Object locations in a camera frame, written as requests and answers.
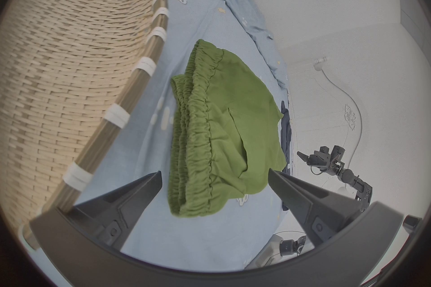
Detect dark blue T-shirt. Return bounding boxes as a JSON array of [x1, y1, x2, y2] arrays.
[[278, 99, 293, 212]]

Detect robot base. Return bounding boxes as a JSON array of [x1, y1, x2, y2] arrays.
[[249, 230, 315, 269]]

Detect pale blue quilt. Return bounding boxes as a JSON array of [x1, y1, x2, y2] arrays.
[[160, 0, 291, 90]]

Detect round woven basket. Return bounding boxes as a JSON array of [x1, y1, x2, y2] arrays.
[[0, 0, 169, 251]]

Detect green shorts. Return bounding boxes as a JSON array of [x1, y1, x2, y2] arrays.
[[168, 39, 288, 220]]

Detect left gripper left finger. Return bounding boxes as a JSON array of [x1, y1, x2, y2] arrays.
[[72, 171, 163, 251]]

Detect bed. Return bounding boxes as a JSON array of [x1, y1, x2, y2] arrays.
[[24, 0, 364, 274]]

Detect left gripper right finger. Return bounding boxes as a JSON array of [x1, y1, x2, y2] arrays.
[[268, 169, 363, 248]]

